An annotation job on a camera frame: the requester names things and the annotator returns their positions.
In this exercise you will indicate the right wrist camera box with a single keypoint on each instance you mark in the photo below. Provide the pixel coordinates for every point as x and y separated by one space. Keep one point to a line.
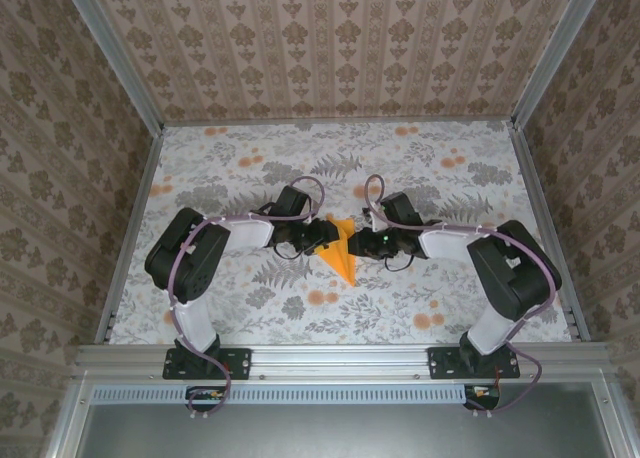
400 208

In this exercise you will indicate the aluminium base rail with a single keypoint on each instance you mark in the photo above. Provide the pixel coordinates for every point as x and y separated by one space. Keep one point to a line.
340 360

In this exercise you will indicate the aluminium back rail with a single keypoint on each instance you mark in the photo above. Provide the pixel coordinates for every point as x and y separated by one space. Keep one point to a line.
340 121

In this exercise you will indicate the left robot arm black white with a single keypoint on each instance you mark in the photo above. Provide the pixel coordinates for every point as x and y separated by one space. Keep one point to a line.
190 258

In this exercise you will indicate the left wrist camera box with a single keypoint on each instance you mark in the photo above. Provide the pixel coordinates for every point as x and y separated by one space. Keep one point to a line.
292 201

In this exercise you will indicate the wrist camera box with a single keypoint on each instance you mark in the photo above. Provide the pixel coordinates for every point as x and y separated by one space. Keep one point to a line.
400 208
292 201

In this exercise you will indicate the aluminium frame profile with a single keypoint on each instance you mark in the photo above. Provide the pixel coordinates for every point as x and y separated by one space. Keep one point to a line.
611 418
67 418

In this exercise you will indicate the aluminium side rail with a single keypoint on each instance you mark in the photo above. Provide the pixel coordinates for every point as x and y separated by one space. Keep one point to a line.
132 228
533 178

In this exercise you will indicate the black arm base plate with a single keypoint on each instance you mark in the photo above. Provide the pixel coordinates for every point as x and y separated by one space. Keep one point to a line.
240 363
440 363

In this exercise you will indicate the orange paper sheet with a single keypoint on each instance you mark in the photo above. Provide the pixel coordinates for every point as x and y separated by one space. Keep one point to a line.
342 263

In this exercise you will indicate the aluminium corner post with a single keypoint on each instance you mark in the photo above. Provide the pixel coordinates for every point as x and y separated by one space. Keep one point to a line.
555 53
115 53

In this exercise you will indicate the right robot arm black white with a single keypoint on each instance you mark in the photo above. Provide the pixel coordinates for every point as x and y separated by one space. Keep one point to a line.
515 278

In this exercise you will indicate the floral table cover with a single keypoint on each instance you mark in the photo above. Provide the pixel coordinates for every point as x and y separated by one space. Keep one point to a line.
320 323

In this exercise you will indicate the grey metal panel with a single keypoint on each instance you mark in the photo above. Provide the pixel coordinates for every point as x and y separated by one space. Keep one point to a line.
340 433

